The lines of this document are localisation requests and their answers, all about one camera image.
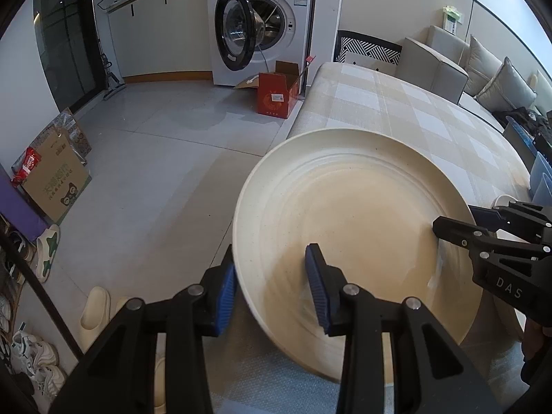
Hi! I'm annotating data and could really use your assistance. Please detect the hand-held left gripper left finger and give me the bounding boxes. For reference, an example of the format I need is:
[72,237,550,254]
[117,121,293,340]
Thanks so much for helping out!
[47,244,238,414]

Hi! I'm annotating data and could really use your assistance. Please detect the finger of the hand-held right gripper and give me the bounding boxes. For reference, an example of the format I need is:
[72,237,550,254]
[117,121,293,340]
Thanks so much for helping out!
[469,200,552,246]
[432,216,552,265]

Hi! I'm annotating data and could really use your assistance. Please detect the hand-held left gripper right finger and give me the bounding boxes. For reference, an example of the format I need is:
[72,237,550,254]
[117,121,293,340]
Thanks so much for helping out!
[305,244,502,414]

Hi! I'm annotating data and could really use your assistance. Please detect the blue bowl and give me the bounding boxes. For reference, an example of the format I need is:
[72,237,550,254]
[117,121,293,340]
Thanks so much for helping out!
[530,151,552,201]

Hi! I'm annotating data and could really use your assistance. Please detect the person's right hand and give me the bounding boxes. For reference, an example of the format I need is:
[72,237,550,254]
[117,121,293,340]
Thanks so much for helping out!
[520,322,552,362]

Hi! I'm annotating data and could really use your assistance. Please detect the black jacket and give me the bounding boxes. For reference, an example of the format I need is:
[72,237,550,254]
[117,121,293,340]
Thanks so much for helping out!
[496,108,552,147]

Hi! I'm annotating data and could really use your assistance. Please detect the cream slipper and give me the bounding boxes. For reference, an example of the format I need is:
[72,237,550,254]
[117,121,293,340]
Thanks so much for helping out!
[113,295,169,412]
[80,287,112,352]

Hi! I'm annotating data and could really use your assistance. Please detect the grey pillow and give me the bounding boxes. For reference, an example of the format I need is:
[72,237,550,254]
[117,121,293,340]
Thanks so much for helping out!
[463,34,503,98]
[474,56,538,113]

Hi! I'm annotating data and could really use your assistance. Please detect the checked tablecloth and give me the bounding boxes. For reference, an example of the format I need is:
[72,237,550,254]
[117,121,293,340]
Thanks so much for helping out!
[207,62,552,414]

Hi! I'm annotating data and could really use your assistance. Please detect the grey sofa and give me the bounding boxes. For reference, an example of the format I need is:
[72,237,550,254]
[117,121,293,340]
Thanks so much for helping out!
[394,26,552,139]

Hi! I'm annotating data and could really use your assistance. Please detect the black shoe rack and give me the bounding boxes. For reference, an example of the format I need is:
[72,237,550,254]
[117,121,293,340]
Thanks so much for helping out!
[0,213,85,414]

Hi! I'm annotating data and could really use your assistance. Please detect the white green slipper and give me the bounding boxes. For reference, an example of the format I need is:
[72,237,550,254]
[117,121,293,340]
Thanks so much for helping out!
[34,224,61,283]

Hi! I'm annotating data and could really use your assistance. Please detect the white sneaker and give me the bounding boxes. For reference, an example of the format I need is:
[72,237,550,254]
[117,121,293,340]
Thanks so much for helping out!
[30,364,66,400]
[11,331,59,374]

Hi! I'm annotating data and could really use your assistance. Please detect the red cardboard box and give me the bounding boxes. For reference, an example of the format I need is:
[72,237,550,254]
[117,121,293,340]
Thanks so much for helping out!
[235,60,312,120]

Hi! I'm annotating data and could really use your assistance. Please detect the patterned black chair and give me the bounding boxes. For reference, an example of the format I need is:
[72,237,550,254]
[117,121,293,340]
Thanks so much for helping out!
[334,30,404,74]

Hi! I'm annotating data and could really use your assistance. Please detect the brown cardboard box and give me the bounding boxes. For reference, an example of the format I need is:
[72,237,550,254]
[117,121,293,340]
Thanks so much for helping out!
[21,131,92,225]

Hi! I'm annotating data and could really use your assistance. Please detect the green white tissue holder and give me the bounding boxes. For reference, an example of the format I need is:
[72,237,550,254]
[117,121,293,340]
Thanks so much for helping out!
[442,5,464,35]

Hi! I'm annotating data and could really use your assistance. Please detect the patterned shiny bag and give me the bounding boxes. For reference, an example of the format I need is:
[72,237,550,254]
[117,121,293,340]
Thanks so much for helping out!
[54,108,93,165]

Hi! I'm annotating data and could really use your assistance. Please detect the purple mat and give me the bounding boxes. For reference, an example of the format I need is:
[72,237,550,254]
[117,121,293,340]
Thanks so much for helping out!
[0,161,49,251]

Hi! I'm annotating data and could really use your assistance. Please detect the floor mop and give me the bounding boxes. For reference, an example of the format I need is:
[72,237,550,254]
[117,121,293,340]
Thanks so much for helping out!
[97,39,128,101]

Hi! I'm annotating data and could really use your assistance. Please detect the red snack packet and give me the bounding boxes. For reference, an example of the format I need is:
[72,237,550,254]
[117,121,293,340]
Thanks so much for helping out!
[11,147,42,187]

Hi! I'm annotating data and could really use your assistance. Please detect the white washing machine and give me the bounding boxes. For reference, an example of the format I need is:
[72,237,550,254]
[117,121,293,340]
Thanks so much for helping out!
[206,0,318,88]

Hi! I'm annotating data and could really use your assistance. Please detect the white lower kitchen cabinets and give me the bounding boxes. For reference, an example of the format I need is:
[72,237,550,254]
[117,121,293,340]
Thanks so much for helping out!
[107,0,213,85]

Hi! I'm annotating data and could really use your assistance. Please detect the black glass door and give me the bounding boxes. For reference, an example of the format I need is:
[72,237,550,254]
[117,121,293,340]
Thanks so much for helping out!
[32,0,98,113]

